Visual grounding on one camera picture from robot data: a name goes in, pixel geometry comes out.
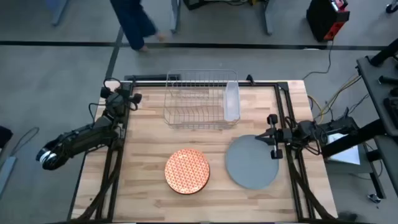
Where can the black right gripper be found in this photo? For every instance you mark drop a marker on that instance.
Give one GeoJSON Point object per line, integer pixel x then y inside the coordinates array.
{"type": "Point", "coordinates": [283, 136]}

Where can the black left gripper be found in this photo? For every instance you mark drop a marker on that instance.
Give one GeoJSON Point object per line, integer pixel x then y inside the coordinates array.
{"type": "Point", "coordinates": [124, 97]}

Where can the grey round plate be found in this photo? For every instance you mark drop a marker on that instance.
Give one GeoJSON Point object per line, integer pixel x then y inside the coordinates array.
{"type": "Point", "coordinates": [248, 165]}

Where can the orange patterned round plate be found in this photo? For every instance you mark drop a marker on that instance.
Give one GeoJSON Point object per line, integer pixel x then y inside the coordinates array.
{"type": "Point", "coordinates": [186, 171]}

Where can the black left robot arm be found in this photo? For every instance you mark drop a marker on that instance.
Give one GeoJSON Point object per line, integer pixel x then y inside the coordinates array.
{"type": "Point", "coordinates": [81, 140]}

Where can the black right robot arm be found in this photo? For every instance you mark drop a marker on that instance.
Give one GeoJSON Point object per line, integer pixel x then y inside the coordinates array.
{"type": "Point", "coordinates": [339, 126]}

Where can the clear plastic cutlery holder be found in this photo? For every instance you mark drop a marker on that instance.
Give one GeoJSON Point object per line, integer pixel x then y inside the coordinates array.
{"type": "Point", "coordinates": [231, 102]}

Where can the person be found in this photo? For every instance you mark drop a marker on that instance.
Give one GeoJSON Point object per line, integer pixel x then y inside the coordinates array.
{"type": "Point", "coordinates": [133, 21]}

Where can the white sheet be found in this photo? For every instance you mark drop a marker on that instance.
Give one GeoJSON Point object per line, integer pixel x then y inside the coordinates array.
{"type": "Point", "coordinates": [348, 154]}

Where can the black tube strut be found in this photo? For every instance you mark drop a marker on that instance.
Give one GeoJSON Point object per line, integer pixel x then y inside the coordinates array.
{"type": "Point", "coordinates": [354, 137]}

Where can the grey metal desk leg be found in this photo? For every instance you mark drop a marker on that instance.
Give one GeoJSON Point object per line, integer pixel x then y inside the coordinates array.
{"type": "Point", "coordinates": [175, 15]}
{"type": "Point", "coordinates": [59, 12]}
{"type": "Point", "coordinates": [269, 17]}

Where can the dark grey side table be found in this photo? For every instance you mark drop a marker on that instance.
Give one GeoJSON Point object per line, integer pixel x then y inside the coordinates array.
{"type": "Point", "coordinates": [373, 93]}

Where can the red and black case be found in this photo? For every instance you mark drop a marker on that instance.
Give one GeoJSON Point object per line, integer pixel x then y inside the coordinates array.
{"type": "Point", "coordinates": [323, 18]}

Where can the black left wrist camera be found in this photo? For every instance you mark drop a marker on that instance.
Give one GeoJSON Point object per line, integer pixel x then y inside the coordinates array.
{"type": "Point", "coordinates": [115, 101]}

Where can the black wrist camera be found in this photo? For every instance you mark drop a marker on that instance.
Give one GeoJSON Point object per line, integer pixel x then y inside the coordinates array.
{"type": "Point", "coordinates": [115, 101]}
{"type": "Point", "coordinates": [306, 127]}

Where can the black aluminium table frame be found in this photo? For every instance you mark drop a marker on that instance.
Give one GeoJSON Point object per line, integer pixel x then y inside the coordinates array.
{"type": "Point", "coordinates": [149, 84]}

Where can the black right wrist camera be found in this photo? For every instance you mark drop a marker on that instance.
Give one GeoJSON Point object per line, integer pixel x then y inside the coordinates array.
{"type": "Point", "coordinates": [306, 127]}

